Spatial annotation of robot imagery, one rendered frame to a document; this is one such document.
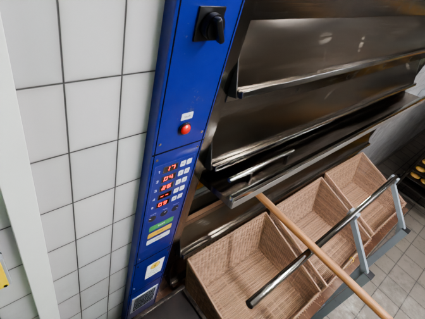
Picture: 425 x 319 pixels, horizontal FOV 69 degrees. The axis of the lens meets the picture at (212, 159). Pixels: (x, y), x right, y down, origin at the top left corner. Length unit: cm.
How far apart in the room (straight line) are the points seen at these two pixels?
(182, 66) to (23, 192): 37
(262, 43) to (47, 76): 51
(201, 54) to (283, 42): 33
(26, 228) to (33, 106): 27
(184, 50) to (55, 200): 40
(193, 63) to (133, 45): 12
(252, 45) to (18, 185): 58
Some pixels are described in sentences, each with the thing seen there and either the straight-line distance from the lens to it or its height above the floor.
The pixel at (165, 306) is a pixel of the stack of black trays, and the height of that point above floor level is 90.
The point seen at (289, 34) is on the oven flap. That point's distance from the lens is 92.
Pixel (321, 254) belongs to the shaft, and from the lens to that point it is 124.
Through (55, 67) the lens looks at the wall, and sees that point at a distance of 53.
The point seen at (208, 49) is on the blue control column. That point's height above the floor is 185.
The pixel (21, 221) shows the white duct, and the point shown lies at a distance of 71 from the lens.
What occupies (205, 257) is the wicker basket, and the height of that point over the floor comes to 79.
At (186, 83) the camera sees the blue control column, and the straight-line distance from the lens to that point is 64.
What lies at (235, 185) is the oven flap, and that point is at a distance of 99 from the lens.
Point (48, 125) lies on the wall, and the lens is 59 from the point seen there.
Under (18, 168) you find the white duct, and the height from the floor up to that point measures 167.
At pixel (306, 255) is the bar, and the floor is 117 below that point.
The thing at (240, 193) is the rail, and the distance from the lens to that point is 93.
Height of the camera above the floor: 209
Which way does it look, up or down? 40 degrees down
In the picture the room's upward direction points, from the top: 19 degrees clockwise
